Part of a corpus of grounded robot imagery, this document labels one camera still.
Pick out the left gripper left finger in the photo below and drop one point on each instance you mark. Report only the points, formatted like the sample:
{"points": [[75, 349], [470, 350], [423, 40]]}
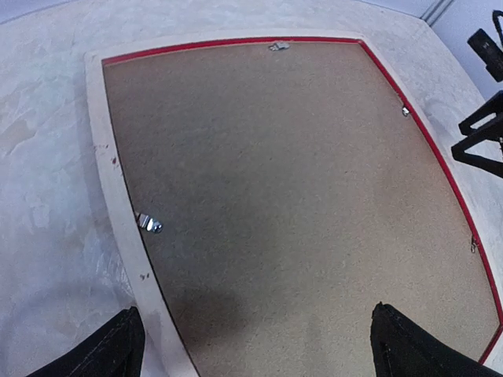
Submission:
{"points": [[114, 349]]}

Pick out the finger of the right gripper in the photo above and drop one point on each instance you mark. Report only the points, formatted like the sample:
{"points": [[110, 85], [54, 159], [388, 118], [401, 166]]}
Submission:
{"points": [[459, 154], [491, 106]]}

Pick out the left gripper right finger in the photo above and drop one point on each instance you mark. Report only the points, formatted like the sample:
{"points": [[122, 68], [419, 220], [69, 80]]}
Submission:
{"points": [[402, 348]]}

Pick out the red wooden picture frame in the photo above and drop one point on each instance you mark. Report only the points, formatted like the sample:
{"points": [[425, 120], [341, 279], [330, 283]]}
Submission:
{"points": [[148, 296]]}

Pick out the brown backing board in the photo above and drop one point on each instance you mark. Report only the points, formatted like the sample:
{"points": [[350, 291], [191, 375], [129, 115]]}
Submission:
{"points": [[294, 196]]}

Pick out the right aluminium corner post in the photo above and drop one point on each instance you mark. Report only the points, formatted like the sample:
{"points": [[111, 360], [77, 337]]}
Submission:
{"points": [[435, 11]]}

